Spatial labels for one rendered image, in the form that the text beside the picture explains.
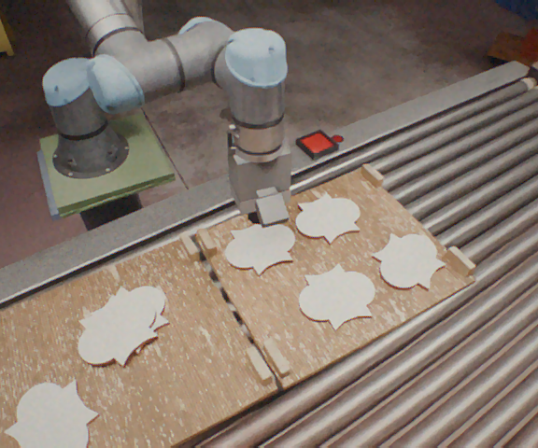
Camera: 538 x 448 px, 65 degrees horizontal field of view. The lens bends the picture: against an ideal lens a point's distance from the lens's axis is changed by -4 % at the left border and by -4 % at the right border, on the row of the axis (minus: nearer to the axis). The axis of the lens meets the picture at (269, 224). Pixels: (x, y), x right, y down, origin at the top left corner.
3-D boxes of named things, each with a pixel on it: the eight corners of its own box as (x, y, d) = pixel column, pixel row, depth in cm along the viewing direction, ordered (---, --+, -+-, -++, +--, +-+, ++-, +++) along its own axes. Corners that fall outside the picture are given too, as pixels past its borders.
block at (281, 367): (261, 349, 69) (261, 341, 67) (272, 343, 70) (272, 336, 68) (280, 381, 66) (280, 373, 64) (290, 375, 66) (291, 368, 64)
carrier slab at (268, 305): (194, 239, 87) (193, 233, 86) (361, 173, 100) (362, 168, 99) (283, 391, 66) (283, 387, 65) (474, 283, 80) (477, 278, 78)
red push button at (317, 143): (300, 145, 108) (300, 140, 107) (318, 136, 110) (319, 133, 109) (314, 158, 105) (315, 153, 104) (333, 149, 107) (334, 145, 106)
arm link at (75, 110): (48, 117, 101) (30, 64, 91) (101, 98, 107) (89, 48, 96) (64, 142, 95) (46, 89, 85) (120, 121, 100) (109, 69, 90)
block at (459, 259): (443, 256, 82) (447, 247, 80) (450, 252, 83) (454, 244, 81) (465, 278, 78) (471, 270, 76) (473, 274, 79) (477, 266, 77)
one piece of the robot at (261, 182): (243, 168, 56) (247, 248, 69) (307, 153, 58) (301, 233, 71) (219, 118, 64) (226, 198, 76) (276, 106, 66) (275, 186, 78)
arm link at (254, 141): (292, 123, 60) (235, 135, 58) (291, 149, 63) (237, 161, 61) (274, 95, 65) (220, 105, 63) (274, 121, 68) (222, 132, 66)
